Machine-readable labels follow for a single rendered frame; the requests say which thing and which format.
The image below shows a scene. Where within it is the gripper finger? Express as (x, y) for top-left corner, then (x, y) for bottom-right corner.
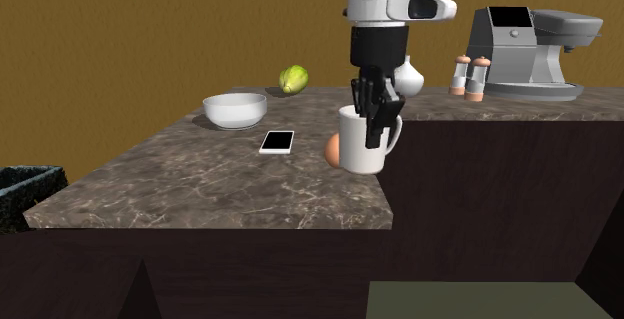
(350, 75), (375, 118)
(364, 66), (407, 150)

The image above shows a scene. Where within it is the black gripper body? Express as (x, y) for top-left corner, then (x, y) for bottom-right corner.
(349, 25), (410, 72)

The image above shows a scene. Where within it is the white mug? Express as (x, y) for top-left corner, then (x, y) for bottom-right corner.
(337, 104), (404, 176)

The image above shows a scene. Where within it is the white vase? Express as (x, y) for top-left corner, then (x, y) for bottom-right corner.
(392, 54), (426, 99)

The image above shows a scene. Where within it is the brown egg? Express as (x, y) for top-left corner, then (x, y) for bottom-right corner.
(323, 132), (342, 170)

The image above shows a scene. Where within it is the green cabbage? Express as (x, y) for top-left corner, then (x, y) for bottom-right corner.
(278, 64), (310, 96)

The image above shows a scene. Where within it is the glass shaker with brown cap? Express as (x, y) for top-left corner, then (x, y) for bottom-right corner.
(463, 55), (492, 103)
(448, 54), (473, 97)

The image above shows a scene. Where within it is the white smartphone with black screen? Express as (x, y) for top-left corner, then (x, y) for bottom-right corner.
(258, 130), (296, 156)

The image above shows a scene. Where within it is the white bowl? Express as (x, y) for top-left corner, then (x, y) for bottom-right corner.
(202, 92), (269, 131)

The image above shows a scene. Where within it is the grey coffee machine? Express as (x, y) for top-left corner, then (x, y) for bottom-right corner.
(464, 6), (605, 103)

